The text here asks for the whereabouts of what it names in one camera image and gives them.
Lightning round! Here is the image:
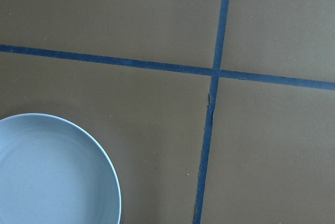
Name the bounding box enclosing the blue plate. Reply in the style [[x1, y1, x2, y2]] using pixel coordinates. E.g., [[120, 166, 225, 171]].
[[1, 113, 121, 223]]

